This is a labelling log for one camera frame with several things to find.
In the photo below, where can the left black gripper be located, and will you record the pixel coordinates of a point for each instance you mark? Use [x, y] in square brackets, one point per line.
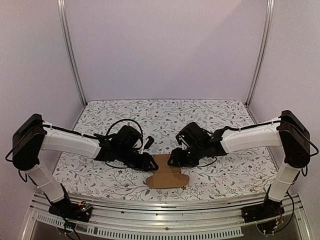
[143, 165]

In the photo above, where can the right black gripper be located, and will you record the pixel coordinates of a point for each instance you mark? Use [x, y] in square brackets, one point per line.
[181, 156]

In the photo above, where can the brown cardboard box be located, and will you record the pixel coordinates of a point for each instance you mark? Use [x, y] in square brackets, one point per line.
[166, 177]

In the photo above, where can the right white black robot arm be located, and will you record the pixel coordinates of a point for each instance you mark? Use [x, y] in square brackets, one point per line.
[286, 132]

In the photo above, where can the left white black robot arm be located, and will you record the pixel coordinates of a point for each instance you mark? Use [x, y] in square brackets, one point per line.
[127, 146]

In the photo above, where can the floral patterned table mat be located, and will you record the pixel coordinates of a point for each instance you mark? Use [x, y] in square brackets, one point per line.
[246, 172]

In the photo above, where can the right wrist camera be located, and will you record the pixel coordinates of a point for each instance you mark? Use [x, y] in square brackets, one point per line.
[181, 142]

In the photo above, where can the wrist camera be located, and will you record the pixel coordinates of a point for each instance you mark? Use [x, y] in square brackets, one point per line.
[146, 144]
[181, 142]

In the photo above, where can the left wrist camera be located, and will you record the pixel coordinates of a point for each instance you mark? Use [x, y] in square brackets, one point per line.
[146, 144]

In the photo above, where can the front aluminium rail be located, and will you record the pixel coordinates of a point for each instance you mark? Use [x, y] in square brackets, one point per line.
[115, 219]

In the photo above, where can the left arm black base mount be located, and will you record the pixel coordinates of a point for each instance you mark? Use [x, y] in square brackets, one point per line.
[66, 209]

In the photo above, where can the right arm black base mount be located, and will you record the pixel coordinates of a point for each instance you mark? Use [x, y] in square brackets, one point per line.
[267, 209]

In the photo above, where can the left aluminium frame post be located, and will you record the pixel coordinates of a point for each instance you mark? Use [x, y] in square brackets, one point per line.
[61, 5]

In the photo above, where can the aluminium frame post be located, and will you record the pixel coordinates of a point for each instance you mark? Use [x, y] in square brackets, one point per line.
[270, 4]
[61, 5]

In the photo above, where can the right aluminium frame post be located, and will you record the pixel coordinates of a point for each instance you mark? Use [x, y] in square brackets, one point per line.
[270, 4]

